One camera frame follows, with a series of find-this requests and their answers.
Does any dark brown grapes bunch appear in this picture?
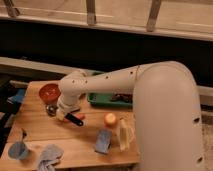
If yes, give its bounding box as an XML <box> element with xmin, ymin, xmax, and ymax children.
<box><xmin>111</xmin><ymin>94</ymin><xmax>132</xmax><ymax>103</ymax></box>

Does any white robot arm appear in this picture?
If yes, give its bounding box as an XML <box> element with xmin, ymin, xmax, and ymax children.
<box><xmin>57</xmin><ymin>61</ymin><xmax>205</xmax><ymax>171</ymax></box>

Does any blue cup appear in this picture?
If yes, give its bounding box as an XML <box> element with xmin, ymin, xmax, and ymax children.
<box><xmin>7</xmin><ymin>129</ymin><xmax>32</xmax><ymax>161</ymax></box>

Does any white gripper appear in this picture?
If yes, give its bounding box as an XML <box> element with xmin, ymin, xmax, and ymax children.
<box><xmin>56</xmin><ymin>100</ymin><xmax>76</xmax><ymax>121</ymax></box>

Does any orange carrot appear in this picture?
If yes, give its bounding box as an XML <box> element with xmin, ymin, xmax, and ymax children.
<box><xmin>63</xmin><ymin>114</ymin><xmax>85</xmax><ymax>122</ymax></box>

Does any green plastic tray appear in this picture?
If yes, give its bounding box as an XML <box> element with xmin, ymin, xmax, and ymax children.
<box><xmin>87</xmin><ymin>71</ymin><xmax>134</xmax><ymax>108</ymax></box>

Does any black handled brush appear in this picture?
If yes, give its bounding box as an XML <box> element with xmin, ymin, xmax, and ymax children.
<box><xmin>45</xmin><ymin>105</ymin><xmax>84</xmax><ymax>126</ymax></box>

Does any blue grey cloth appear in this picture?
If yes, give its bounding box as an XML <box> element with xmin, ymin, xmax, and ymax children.
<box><xmin>37</xmin><ymin>144</ymin><xmax>64</xmax><ymax>171</ymax></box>

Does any red bowl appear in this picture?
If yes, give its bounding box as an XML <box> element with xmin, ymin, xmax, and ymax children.
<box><xmin>39</xmin><ymin>83</ymin><xmax>61</xmax><ymax>104</ymax></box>

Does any orange fruit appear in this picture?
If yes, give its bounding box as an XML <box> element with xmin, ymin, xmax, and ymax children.
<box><xmin>104</xmin><ymin>113</ymin><xmax>117</xmax><ymax>127</ymax></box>

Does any blue sponge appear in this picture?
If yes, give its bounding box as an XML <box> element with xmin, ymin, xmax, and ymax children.
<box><xmin>95</xmin><ymin>129</ymin><xmax>112</xmax><ymax>154</ymax></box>

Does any yellow banana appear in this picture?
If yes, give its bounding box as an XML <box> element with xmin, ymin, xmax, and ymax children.
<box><xmin>116</xmin><ymin>118</ymin><xmax>134</xmax><ymax>151</ymax></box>

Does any wooden table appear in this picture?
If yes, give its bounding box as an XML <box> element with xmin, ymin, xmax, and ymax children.
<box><xmin>0</xmin><ymin>81</ymin><xmax>140</xmax><ymax>171</ymax></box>

